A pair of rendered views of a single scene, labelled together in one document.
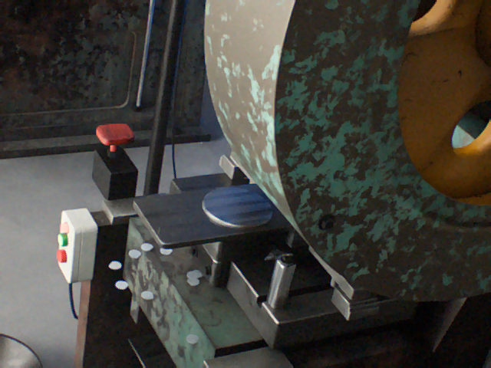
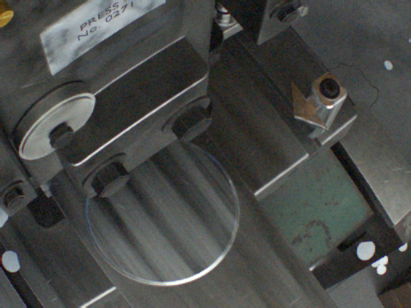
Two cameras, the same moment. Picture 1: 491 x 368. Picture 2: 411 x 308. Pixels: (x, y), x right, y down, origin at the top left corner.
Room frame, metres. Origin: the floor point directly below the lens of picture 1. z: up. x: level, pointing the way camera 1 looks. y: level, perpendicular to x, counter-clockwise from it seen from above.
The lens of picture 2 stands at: (1.50, 0.14, 1.37)
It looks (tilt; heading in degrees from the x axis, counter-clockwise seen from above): 73 degrees down; 259
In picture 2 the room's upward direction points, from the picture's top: 9 degrees clockwise
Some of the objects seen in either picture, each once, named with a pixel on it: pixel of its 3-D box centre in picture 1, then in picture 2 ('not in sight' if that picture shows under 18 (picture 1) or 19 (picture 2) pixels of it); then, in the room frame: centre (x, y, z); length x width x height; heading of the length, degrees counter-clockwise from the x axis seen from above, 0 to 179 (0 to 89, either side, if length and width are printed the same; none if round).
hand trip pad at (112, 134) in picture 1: (114, 146); not in sight; (1.72, 0.28, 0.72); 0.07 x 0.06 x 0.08; 123
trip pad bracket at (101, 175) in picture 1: (112, 195); not in sight; (1.71, 0.27, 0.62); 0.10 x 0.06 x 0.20; 33
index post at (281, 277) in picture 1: (281, 280); (322, 105); (1.35, -0.08, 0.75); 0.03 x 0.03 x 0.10; 33
